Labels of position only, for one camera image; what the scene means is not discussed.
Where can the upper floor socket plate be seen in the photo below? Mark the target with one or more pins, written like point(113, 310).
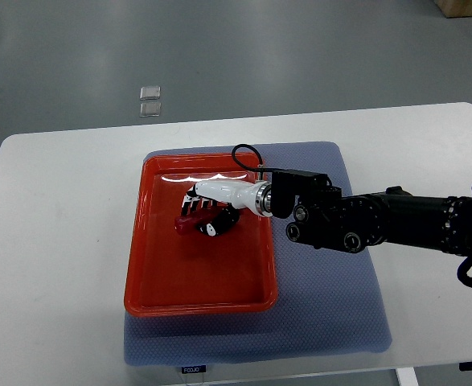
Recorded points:
point(152, 92)

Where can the white table leg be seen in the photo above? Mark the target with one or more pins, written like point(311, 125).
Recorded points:
point(406, 377)

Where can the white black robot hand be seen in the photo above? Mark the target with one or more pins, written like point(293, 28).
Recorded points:
point(217, 215)

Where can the blue-grey textured mat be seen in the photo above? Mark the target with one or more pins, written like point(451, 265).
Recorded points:
point(328, 303)

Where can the cardboard box corner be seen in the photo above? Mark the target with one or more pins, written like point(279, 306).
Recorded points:
point(455, 8)

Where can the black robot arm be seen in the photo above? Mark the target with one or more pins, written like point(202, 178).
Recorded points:
point(324, 218)

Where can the red pepper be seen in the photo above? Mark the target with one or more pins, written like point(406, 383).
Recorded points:
point(193, 221)

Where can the black mat label tag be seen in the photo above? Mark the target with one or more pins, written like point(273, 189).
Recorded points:
point(195, 369)

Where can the red plastic tray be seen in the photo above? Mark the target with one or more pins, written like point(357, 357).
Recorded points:
point(171, 274)

